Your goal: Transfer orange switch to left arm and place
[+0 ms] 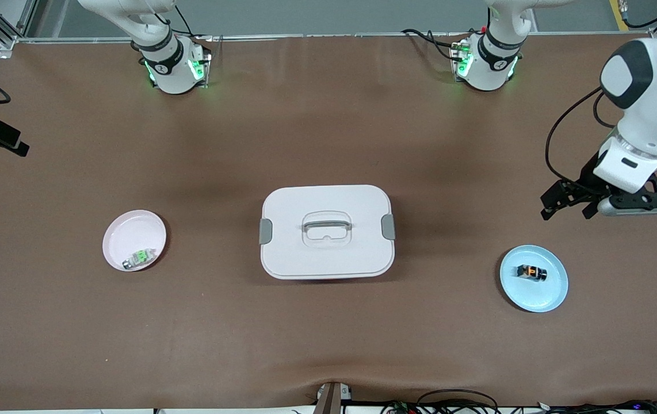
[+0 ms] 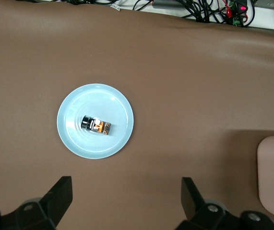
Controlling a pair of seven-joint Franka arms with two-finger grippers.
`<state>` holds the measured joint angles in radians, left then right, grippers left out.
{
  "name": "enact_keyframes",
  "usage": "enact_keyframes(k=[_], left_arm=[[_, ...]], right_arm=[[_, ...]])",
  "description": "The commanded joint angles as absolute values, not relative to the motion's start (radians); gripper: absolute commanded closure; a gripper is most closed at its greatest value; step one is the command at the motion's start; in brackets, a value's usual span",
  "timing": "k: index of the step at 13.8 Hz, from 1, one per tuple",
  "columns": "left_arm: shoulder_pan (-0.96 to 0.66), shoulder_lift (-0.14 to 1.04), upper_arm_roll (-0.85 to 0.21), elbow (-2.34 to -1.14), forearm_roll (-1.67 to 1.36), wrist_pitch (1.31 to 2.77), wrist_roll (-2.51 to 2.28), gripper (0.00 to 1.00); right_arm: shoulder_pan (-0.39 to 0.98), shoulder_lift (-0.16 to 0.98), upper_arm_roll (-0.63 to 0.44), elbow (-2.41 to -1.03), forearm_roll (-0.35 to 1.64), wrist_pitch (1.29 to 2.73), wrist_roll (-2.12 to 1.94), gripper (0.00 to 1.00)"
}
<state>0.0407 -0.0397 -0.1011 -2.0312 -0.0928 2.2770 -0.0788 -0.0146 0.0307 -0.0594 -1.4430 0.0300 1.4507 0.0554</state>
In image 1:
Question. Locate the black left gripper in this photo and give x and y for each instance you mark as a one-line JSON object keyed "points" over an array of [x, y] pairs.
{"points": [[580, 188]]}

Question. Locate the orange push button switch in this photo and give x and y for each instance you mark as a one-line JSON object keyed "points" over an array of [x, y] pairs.
{"points": [[535, 273]]}

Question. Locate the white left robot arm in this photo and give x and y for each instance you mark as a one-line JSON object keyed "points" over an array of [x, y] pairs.
{"points": [[656, 103]]}

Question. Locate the white lidded box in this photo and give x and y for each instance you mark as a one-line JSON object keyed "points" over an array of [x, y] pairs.
{"points": [[328, 259]]}

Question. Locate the light blue round plate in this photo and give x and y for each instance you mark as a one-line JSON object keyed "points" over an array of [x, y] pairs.
{"points": [[535, 296]]}

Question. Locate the pink round plate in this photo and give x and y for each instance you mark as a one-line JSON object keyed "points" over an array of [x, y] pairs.
{"points": [[133, 230]]}

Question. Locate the green push button switch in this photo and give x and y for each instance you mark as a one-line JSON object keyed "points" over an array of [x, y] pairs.
{"points": [[143, 255]]}

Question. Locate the metal table edge rail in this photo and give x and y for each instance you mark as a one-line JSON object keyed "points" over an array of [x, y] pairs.
{"points": [[328, 35]]}

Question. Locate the brown camera mount bracket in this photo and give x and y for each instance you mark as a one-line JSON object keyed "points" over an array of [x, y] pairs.
{"points": [[331, 399]]}

